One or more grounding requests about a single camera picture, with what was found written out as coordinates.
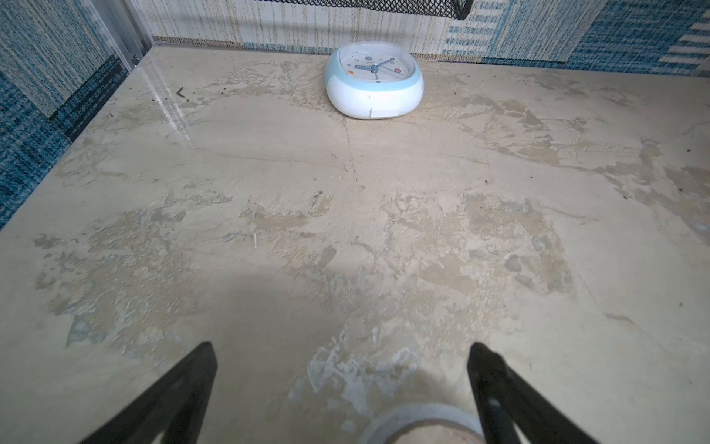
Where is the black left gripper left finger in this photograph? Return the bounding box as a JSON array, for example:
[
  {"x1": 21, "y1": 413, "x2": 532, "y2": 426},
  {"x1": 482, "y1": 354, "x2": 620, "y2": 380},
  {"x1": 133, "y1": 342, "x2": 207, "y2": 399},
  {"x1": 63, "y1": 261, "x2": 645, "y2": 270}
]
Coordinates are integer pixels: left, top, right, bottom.
[{"x1": 82, "y1": 342, "x2": 217, "y2": 443}]

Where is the black wire mesh shelf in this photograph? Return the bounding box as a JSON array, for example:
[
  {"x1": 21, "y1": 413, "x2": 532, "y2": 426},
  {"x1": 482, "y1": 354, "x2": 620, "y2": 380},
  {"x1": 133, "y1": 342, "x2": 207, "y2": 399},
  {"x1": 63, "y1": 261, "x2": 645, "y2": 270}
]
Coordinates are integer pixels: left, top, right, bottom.
[{"x1": 272, "y1": 0, "x2": 474, "y2": 20}]

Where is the white tape roll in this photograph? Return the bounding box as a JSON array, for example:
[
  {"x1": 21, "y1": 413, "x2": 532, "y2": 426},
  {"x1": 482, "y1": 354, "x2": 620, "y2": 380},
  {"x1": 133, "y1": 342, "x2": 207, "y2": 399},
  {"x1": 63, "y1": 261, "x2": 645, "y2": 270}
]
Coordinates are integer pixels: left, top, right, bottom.
[{"x1": 357, "y1": 403, "x2": 486, "y2": 443}]

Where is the white blue alarm clock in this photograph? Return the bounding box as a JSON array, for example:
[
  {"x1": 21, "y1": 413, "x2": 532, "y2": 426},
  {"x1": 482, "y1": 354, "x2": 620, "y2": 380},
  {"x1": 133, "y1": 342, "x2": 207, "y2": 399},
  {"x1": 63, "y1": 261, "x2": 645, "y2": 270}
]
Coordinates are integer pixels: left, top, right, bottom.
[{"x1": 325, "y1": 41, "x2": 425, "y2": 120}]

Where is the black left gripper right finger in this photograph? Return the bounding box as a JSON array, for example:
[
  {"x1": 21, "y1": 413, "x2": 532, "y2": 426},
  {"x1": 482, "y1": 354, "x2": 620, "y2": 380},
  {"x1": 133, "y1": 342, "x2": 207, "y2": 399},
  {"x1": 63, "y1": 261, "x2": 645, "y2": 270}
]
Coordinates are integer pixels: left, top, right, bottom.
[{"x1": 467, "y1": 342, "x2": 595, "y2": 443}]

